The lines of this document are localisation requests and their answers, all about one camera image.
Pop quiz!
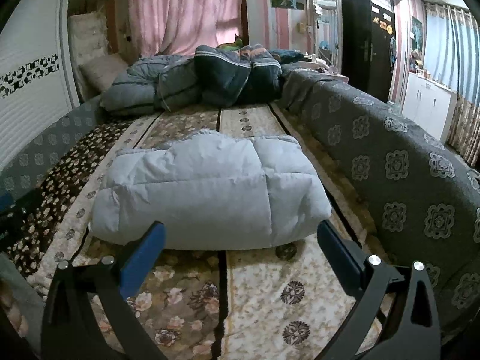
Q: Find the white low cabinet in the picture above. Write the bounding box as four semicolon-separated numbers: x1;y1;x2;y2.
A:
402;72;456;144

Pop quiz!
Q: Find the white louvered wardrobe door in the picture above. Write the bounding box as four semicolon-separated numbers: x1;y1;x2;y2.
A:
1;0;72;168

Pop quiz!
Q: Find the beige pillow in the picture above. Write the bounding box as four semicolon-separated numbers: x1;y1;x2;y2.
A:
80;54;128;92

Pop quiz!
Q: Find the grey blue folded quilt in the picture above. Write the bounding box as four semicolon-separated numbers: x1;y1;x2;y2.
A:
100;55;200;117

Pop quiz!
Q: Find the dark navy folded quilt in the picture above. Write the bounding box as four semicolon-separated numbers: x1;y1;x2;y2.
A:
193;44;304;108

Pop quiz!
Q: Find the blue striped window curtain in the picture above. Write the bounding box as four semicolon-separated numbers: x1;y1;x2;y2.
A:
424;3;479;106

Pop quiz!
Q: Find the pink curtain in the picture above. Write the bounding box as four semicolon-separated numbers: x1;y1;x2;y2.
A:
128;0;242;57

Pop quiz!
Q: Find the white ornate mirror frame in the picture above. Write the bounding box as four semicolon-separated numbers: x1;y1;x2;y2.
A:
311;0;343;73

